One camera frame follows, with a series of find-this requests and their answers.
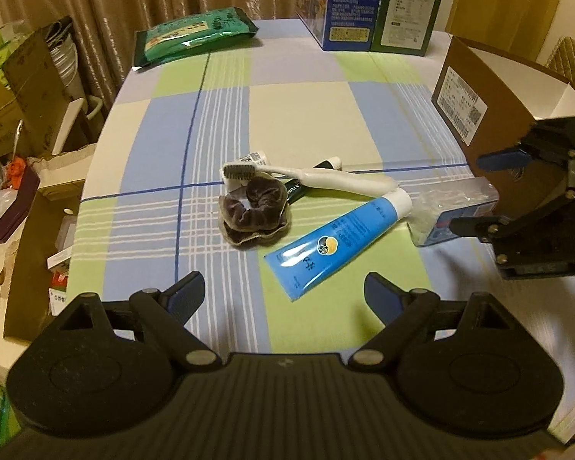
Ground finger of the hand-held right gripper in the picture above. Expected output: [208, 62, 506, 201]
[478, 116, 575, 172]
[449, 189, 575, 245]

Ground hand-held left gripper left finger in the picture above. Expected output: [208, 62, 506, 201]
[57, 271, 223, 373]

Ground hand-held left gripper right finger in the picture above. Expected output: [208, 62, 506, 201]
[347, 271, 514, 371]

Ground clear floss pick box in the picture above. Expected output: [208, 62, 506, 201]
[405, 176, 501, 248]

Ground brown cardboard container box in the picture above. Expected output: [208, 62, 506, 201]
[431, 34, 575, 221]

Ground blue toothpaste tube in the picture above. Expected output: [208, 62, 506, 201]
[263, 187, 411, 302]

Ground dark velvet scrunchie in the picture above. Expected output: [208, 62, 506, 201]
[218, 176, 293, 248]

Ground white toothbrush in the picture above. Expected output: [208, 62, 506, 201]
[222, 162, 399, 198]

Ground dark green small tube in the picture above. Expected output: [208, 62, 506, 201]
[284, 156, 342, 203]

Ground open brown cardboard box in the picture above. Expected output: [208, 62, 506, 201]
[2, 151, 97, 343]

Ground wooden door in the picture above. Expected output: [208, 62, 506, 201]
[443, 0, 571, 65]

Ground checked tablecloth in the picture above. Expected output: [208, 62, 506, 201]
[64, 18, 509, 355]

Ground green carton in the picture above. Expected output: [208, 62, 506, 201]
[370, 0, 449, 56]

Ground dark red box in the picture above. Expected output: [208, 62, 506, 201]
[0, 172, 40, 245]

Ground small orange toy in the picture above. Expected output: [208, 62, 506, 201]
[7, 158, 27, 187]

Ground blue carton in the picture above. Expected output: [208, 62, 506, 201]
[294, 0, 389, 53]

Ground metal spoon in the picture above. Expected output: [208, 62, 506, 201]
[10, 120, 26, 161]

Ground tall brown cardboard carton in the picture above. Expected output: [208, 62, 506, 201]
[2, 15, 89, 154]

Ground stack of white bowls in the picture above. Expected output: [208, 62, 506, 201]
[48, 21, 84, 101]

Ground tan cardboard carton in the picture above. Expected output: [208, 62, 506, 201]
[0, 72, 30, 159]

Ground green wet wipes packet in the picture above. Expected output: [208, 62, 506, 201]
[131, 6, 260, 72]

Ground white hooked handle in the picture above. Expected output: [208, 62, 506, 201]
[52, 97, 101, 154]

